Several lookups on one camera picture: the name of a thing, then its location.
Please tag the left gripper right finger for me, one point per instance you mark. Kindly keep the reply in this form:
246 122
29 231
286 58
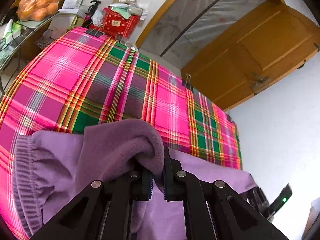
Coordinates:
180 185

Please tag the plastic-covered doorway curtain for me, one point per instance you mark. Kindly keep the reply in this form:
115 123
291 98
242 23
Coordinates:
190 25

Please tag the red gift box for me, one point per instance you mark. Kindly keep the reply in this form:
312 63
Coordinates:
114 24

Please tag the purple fleece garment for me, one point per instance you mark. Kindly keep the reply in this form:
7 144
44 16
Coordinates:
52 168

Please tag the black binder clip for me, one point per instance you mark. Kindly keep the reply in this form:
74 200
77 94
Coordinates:
187 83

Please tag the pink plaid tablecloth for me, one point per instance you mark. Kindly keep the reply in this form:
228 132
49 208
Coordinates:
81 80

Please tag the bag of oranges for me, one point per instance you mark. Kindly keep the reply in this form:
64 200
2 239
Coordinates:
36 10

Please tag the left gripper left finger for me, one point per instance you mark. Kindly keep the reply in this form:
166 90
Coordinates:
117 199

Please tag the cluttered glass side table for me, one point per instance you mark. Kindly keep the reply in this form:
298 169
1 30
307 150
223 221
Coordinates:
23 47

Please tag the black spray bottle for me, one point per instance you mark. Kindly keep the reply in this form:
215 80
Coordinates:
91 10

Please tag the wooden door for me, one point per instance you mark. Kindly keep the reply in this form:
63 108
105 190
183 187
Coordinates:
261 48

